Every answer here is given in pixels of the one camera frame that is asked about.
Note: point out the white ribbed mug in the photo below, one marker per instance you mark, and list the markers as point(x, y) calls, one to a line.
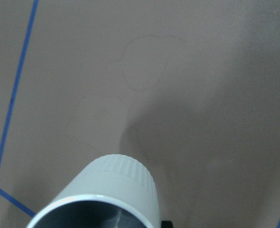
point(113, 191)

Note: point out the brown paper table cover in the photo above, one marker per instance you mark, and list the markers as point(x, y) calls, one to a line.
point(190, 88)

